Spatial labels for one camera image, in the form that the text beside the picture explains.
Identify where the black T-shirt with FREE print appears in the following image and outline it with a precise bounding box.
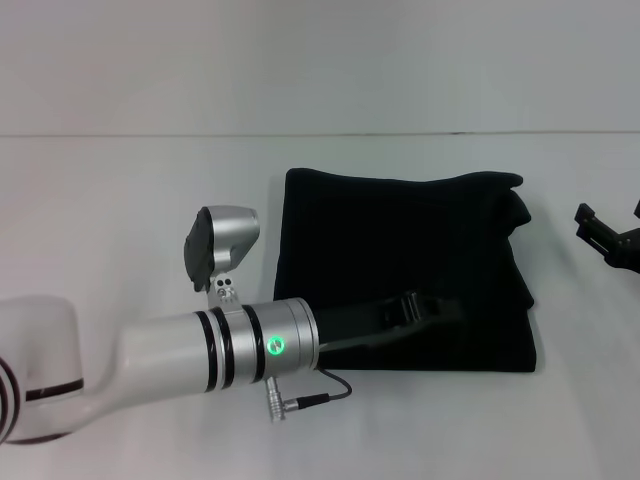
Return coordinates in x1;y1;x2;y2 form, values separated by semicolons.
272;167;540;374

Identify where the silver elbow plug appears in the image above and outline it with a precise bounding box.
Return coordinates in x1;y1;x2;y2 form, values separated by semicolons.
263;375;287;425

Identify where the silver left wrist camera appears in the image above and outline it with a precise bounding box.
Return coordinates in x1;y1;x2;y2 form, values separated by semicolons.
181;204;262;310

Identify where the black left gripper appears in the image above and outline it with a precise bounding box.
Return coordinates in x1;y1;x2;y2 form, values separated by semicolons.
310;289;467;358

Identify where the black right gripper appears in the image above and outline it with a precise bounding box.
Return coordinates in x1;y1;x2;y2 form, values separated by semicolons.
572;197;640;275

